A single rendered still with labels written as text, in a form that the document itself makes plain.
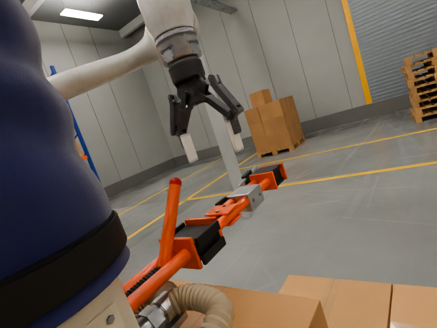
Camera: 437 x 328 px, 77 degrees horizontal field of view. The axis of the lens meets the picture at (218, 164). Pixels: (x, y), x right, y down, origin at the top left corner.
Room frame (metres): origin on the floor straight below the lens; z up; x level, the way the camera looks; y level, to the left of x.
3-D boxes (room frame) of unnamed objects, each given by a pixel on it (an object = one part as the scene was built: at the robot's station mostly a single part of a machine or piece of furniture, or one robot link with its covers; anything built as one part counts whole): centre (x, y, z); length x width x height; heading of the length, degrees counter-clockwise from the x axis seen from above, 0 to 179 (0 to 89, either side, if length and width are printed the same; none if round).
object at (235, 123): (0.57, -0.07, 1.27); 0.03 x 0.01 x 0.05; 51
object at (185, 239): (0.50, 0.09, 1.08); 0.10 x 0.08 x 0.06; 53
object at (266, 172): (0.77, -0.12, 1.08); 0.08 x 0.07 x 0.05; 143
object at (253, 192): (0.67, -0.04, 1.08); 0.07 x 0.07 x 0.04; 53
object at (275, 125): (7.64, -1.84, 0.87); 1.20 x 1.01 x 1.74; 145
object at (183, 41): (0.62, 0.00, 1.45); 0.09 x 0.09 x 0.06
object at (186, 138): (0.67, 0.05, 1.24); 0.03 x 0.01 x 0.07; 141
